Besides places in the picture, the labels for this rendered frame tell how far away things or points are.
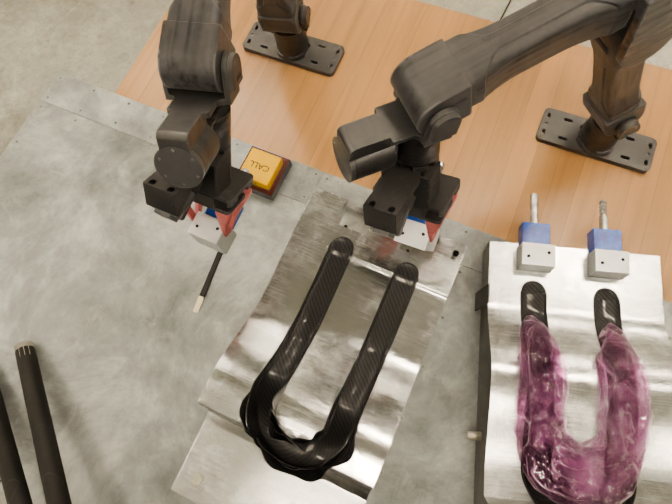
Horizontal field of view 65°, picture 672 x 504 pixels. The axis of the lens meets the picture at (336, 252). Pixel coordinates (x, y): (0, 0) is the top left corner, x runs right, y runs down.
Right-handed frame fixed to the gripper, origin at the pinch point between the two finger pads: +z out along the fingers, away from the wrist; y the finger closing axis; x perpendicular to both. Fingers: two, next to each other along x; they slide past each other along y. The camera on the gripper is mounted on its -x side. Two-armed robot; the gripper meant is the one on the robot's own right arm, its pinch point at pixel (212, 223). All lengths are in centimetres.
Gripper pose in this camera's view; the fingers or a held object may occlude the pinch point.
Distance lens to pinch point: 79.6
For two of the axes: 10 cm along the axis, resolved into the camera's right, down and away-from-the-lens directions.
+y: 9.1, 3.7, -1.8
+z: -1.4, 6.9, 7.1
